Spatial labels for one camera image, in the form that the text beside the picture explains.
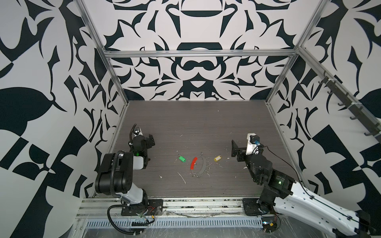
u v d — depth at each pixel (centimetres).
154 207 73
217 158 92
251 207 74
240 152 64
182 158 91
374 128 50
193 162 89
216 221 71
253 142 59
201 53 90
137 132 81
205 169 87
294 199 49
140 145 71
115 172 42
